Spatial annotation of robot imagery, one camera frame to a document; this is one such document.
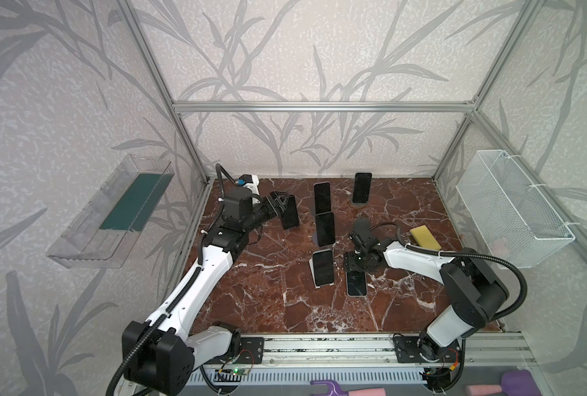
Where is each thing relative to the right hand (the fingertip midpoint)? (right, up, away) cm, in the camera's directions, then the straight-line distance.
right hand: (349, 258), depth 92 cm
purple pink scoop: (+43, -30, -23) cm, 57 cm away
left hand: (-22, +25, -17) cm, 38 cm away
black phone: (-23, +16, +6) cm, 29 cm away
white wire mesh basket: (+38, +17, -30) cm, 52 cm away
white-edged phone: (+1, -6, -10) cm, 12 cm away
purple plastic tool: (-8, -31, -25) cm, 41 cm away
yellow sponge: (+31, +7, +6) cm, 32 cm away
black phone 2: (-8, +10, +7) cm, 15 cm away
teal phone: (-11, 0, -11) cm, 15 cm away
